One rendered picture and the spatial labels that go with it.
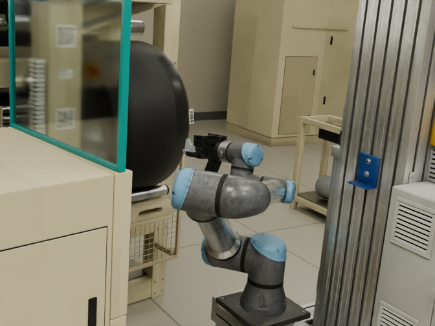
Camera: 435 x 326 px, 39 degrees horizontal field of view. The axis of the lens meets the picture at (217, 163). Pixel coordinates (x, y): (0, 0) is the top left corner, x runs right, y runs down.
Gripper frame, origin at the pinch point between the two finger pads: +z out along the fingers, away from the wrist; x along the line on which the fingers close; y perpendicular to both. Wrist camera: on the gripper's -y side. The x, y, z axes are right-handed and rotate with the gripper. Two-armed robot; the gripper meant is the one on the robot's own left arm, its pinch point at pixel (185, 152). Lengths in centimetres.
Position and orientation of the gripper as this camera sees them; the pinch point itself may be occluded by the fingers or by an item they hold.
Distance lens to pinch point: 222.7
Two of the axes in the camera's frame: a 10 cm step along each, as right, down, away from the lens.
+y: -0.2, -9.9, -1.6
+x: -7.2, 1.3, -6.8
